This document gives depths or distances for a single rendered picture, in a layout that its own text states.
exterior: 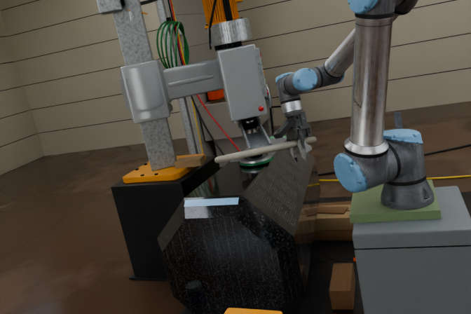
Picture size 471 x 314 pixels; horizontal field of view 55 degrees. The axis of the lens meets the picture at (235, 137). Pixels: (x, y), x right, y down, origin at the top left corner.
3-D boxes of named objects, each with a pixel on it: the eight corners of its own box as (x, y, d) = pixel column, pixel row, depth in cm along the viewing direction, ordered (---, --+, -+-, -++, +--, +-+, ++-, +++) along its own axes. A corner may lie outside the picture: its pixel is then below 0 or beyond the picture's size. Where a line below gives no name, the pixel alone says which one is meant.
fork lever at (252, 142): (232, 121, 303) (230, 114, 302) (260, 115, 304) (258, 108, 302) (244, 158, 238) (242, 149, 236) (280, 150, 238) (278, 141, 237)
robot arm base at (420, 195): (429, 188, 179) (427, 165, 177) (438, 207, 161) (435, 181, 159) (380, 193, 185) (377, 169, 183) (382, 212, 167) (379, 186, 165)
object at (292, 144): (216, 162, 239) (214, 157, 239) (306, 144, 241) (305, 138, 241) (214, 164, 190) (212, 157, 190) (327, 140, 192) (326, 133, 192)
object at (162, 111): (120, 126, 327) (106, 69, 319) (146, 115, 358) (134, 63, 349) (160, 120, 313) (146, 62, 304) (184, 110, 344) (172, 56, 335)
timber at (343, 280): (353, 310, 254) (350, 290, 252) (331, 310, 258) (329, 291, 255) (355, 280, 282) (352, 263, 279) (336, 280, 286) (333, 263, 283)
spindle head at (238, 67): (228, 116, 305) (215, 50, 295) (261, 110, 305) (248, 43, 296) (233, 126, 269) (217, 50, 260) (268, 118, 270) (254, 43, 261)
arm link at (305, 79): (319, 63, 184) (303, 71, 196) (294, 69, 180) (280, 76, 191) (325, 85, 184) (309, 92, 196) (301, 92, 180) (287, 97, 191)
